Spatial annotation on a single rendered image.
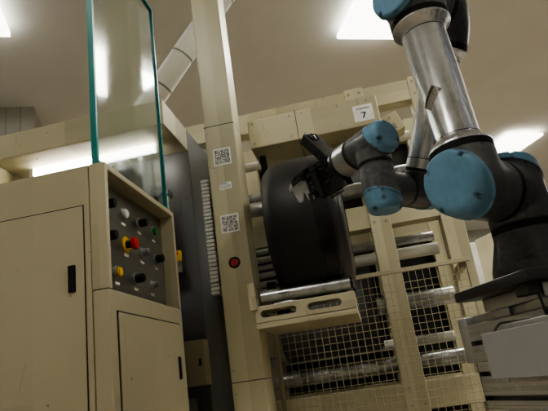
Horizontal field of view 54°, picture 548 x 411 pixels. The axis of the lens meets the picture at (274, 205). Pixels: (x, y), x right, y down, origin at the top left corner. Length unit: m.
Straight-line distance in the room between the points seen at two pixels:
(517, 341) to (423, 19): 0.61
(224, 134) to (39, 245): 0.96
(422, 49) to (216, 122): 1.35
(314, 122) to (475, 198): 1.63
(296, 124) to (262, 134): 0.16
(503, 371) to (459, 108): 0.45
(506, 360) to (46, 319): 1.15
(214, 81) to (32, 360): 1.37
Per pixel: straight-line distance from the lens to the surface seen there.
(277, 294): 1.95
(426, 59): 1.08
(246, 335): 2.04
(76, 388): 1.52
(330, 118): 2.49
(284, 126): 2.51
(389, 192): 1.11
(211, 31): 2.53
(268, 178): 1.98
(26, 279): 1.63
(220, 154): 2.23
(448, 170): 0.96
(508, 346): 0.88
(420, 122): 1.23
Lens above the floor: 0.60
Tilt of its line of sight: 18 degrees up
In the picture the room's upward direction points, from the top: 8 degrees counter-clockwise
